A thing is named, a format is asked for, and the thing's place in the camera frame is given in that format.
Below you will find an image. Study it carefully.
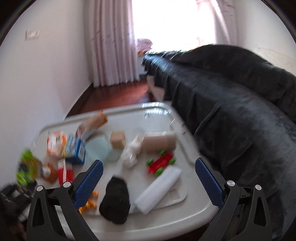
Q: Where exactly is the white bed frame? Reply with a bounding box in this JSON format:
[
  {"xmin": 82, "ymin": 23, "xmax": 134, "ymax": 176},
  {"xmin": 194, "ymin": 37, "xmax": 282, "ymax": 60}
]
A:
[{"xmin": 147, "ymin": 75, "xmax": 171, "ymax": 105}]

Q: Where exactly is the white tissue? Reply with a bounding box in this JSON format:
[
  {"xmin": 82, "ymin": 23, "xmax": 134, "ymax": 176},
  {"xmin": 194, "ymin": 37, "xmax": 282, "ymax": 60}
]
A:
[{"xmin": 120, "ymin": 134, "xmax": 144, "ymax": 168}]

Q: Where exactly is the orange white biscuit wrapper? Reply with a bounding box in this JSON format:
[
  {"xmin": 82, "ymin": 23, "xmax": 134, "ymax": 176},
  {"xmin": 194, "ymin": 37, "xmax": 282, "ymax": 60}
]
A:
[{"xmin": 75, "ymin": 109, "xmax": 108, "ymax": 140}]

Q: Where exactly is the white plastic storage box lid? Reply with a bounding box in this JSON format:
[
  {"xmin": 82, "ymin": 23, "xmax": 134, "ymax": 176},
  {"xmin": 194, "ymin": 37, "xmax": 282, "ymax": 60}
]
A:
[{"xmin": 30, "ymin": 101, "xmax": 220, "ymax": 235}]

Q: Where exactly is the orange snack bag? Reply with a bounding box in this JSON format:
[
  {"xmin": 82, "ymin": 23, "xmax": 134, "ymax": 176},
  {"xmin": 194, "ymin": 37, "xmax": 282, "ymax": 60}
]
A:
[{"xmin": 47, "ymin": 131, "xmax": 67, "ymax": 158}]

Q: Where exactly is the pink curtain right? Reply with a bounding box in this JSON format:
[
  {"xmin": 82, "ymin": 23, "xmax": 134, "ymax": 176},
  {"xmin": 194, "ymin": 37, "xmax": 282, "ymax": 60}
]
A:
[{"xmin": 210, "ymin": 0, "xmax": 238, "ymax": 46}]

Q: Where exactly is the blue white milk carton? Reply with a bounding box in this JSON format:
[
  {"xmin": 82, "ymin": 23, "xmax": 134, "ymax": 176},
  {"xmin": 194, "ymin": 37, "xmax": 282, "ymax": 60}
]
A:
[{"xmin": 61, "ymin": 133, "xmax": 85, "ymax": 165}]

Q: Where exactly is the dark grey bed blanket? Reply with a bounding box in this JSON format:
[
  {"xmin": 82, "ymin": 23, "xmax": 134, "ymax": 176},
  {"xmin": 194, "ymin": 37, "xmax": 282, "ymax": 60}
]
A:
[{"xmin": 143, "ymin": 45, "xmax": 295, "ymax": 240}]

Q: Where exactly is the black sock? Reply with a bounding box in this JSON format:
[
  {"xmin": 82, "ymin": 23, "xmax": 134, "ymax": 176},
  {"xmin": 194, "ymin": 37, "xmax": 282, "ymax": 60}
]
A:
[{"xmin": 99, "ymin": 176, "xmax": 130, "ymax": 225}]

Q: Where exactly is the small brown cardboard box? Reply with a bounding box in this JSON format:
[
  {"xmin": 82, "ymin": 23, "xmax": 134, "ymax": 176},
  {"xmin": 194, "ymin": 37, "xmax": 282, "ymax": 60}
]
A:
[{"xmin": 110, "ymin": 131, "xmax": 126, "ymax": 149}]

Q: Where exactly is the yellow green toy dinosaur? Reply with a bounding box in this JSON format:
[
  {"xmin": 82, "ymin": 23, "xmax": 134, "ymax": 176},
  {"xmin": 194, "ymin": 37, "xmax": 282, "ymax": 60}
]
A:
[{"xmin": 78, "ymin": 190, "xmax": 99, "ymax": 214}]

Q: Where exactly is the green snack bag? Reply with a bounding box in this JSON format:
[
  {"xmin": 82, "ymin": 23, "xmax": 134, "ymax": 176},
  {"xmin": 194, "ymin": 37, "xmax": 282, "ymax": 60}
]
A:
[{"xmin": 16, "ymin": 149, "xmax": 42, "ymax": 187}]

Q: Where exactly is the red green toy car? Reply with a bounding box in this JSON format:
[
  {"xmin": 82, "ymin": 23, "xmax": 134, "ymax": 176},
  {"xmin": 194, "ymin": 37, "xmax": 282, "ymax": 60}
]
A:
[{"xmin": 146, "ymin": 150, "xmax": 176, "ymax": 177}]

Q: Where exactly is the brown cardboard tube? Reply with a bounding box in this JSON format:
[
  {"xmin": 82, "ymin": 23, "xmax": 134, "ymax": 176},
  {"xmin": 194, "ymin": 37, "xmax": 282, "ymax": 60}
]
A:
[{"xmin": 142, "ymin": 132, "xmax": 177, "ymax": 152}]

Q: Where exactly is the light blue plastic cup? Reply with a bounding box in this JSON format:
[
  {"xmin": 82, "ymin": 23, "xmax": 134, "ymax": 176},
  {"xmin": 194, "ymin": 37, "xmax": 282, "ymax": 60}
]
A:
[{"xmin": 85, "ymin": 135, "xmax": 121, "ymax": 163}]

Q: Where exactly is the pink patterned curtain left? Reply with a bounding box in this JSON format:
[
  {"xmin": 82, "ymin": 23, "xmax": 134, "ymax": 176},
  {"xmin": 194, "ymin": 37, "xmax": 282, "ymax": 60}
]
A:
[{"xmin": 84, "ymin": 1, "xmax": 139, "ymax": 87}]

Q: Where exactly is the folded pink quilt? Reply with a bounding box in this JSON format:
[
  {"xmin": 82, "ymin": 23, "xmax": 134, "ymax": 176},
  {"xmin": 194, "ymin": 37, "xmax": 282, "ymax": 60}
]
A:
[{"xmin": 137, "ymin": 39, "xmax": 153, "ymax": 55}]

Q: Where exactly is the red white carton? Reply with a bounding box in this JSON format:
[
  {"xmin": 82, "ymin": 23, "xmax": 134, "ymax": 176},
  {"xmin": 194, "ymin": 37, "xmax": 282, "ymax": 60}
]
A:
[{"xmin": 58, "ymin": 159, "xmax": 74, "ymax": 186}]

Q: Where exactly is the white wall socket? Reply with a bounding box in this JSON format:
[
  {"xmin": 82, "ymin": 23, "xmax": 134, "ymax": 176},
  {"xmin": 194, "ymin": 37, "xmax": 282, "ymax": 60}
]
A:
[{"xmin": 26, "ymin": 30, "xmax": 40, "ymax": 41}]

